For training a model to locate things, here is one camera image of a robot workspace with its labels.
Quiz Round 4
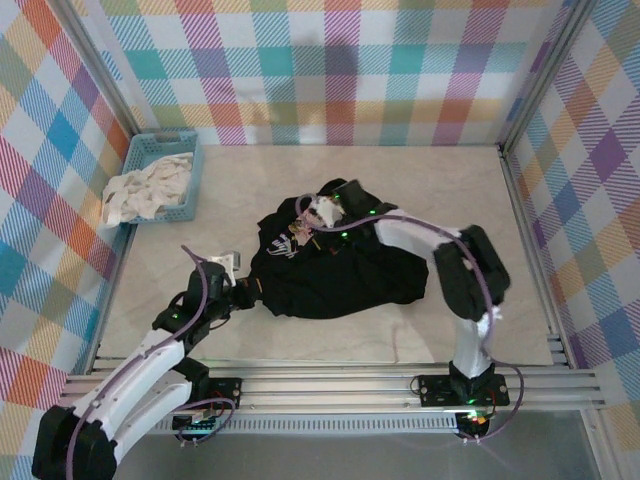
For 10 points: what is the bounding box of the black t-shirt with floral print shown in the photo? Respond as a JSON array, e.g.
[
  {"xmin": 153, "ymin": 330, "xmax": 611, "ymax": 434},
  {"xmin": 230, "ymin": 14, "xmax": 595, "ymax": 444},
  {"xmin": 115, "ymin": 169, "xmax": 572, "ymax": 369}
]
[{"xmin": 249, "ymin": 178, "xmax": 430, "ymax": 321}]

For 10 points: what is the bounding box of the blue plastic basket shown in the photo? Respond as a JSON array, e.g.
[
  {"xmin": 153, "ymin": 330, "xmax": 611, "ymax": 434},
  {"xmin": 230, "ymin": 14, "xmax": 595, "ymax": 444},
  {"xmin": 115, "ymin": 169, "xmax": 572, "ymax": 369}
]
[{"xmin": 118, "ymin": 130, "xmax": 205, "ymax": 224}]

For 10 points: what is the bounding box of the white crumpled t-shirt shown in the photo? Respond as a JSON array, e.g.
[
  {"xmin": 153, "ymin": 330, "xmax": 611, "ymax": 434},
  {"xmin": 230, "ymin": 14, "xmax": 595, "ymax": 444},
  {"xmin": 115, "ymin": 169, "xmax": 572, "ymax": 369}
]
[{"xmin": 100, "ymin": 151, "xmax": 195, "ymax": 230}]

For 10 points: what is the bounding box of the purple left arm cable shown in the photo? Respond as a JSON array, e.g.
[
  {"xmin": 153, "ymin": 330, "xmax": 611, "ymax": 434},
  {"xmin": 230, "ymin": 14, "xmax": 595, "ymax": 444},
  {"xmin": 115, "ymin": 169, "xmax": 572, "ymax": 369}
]
[{"xmin": 63, "ymin": 244, "xmax": 237, "ymax": 480}]

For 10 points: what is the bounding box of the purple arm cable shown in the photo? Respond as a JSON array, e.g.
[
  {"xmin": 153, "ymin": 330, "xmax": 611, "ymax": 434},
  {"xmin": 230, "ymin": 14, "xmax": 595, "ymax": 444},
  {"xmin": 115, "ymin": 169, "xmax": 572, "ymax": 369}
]
[
  {"xmin": 63, "ymin": 244, "xmax": 237, "ymax": 480},
  {"xmin": 294, "ymin": 194, "xmax": 525, "ymax": 444}
]

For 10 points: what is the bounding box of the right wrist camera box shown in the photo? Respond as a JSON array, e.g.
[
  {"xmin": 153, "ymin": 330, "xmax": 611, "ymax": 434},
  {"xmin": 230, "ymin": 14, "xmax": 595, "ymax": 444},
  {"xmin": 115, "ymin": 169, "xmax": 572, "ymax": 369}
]
[{"xmin": 307, "ymin": 196, "xmax": 347, "ymax": 229}]

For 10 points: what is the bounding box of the aluminium side rail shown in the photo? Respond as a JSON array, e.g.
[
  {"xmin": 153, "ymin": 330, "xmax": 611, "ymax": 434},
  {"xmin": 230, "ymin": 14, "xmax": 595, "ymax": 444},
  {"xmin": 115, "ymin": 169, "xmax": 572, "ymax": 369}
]
[
  {"xmin": 87, "ymin": 222, "xmax": 139, "ymax": 375},
  {"xmin": 498, "ymin": 143, "xmax": 576, "ymax": 370}
]

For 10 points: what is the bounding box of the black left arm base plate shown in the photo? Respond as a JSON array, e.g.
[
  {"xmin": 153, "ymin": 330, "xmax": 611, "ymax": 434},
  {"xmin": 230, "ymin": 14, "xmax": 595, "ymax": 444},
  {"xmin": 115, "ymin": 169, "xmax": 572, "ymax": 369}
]
[{"xmin": 152, "ymin": 377, "xmax": 244, "ymax": 411}]

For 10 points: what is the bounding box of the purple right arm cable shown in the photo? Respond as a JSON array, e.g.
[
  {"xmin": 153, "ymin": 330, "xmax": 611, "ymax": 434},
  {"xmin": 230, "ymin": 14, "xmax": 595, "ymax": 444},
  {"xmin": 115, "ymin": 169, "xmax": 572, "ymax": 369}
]
[{"xmin": 294, "ymin": 194, "xmax": 525, "ymax": 444}]

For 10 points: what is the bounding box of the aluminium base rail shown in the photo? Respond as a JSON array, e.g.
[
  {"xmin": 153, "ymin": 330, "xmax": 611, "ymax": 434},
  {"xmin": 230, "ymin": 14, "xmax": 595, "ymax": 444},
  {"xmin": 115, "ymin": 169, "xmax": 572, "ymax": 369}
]
[{"xmin": 54, "ymin": 367, "xmax": 601, "ymax": 416}]

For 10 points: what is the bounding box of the slotted grey cable duct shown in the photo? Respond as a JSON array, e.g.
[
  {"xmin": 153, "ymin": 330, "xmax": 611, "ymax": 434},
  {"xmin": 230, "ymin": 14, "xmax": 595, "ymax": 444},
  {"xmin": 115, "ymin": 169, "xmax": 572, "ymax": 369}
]
[{"xmin": 79, "ymin": 418, "xmax": 461, "ymax": 435}]

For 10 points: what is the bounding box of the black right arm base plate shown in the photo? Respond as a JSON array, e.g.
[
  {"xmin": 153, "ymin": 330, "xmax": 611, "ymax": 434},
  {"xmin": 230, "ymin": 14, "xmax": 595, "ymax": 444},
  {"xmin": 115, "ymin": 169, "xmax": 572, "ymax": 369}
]
[{"xmin": 417, "ymin": 374, "xmax": 511, "ymax": 407}]

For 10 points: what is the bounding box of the aluminium frame post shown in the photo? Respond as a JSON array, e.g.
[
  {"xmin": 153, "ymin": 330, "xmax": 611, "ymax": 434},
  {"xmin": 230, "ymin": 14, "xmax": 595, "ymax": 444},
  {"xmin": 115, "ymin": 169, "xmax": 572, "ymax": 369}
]
[
  {"xmin": 498, "ymin": 0, "xmax": 604, "ymax": 154},
  {"xmin": 47, "ymin": 0, "xmax": 159, "ymax": 159}
]

